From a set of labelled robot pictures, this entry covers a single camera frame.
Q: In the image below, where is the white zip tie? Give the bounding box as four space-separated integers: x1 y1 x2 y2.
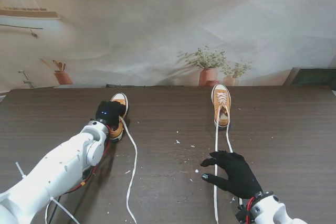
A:
15 162 27 180
49 197 79 224

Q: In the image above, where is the red left wrist cable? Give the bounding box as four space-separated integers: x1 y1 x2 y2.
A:
62 140 111 196

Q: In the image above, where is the black right wrist box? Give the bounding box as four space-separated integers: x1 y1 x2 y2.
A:
235 204 249 223

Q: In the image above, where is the red wrist cable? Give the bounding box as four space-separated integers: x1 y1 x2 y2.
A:
245 196 255 222
62 140 111 196

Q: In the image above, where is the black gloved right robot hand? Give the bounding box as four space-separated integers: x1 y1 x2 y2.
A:
200 150 263 200

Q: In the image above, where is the printed kitchen backdrop cloth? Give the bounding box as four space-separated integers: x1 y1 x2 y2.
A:
0 0 336 90

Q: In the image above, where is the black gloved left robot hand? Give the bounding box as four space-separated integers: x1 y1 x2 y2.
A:
94 100 127 132

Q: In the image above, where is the red right wrist cable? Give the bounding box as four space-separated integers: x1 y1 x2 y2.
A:
245 196 255 222

